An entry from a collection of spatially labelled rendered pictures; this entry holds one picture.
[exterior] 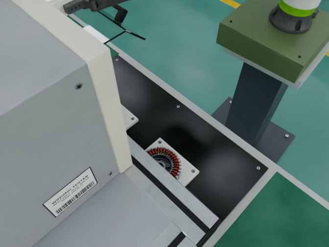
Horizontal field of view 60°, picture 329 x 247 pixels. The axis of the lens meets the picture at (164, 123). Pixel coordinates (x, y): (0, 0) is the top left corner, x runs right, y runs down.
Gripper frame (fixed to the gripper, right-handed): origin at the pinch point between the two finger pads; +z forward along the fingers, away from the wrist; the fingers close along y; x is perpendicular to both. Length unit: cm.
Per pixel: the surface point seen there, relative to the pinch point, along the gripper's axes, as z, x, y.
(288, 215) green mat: -19, -43, -51
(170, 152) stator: -7.8, -36.4, -20.0
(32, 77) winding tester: 15.4, 13.6, -27.2
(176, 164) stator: -6.4, -36.5, -23.6
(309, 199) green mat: -26, -43, -53
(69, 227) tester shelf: 20.5, -6.7, -29.9
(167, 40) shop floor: -112, -118, 84
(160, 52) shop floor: -98, -118, 78
